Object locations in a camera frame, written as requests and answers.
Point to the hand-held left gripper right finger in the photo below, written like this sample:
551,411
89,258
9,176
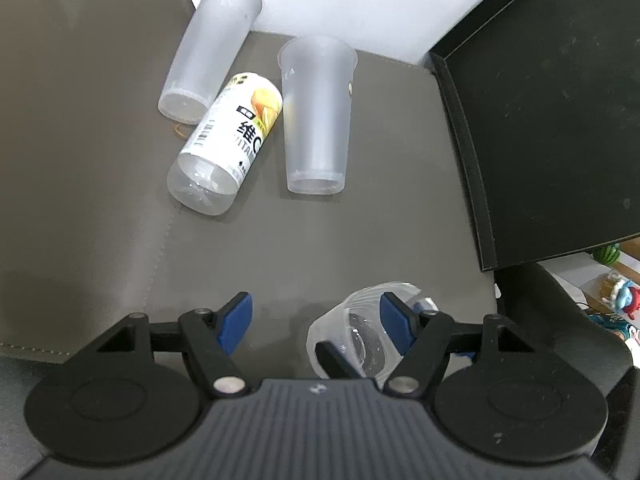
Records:
395,324

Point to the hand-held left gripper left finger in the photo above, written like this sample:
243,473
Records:
234,324

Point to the frosted plastic cup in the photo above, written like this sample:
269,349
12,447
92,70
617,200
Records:
207,50
315,120

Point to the crumpled clear plastic bottle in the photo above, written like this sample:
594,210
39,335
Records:
350,322

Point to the clear bottle with yellow-white label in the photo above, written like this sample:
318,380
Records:
225,145

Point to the tan rubber band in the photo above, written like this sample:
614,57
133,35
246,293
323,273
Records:
179,132

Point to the grey leather mat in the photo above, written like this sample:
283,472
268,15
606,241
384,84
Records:
75,170

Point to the green watermelon toy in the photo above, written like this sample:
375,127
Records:
607,253

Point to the colourful cartoon figurine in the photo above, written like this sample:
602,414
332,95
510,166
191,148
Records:
622,294

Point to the black tray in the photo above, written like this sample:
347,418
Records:
550,135

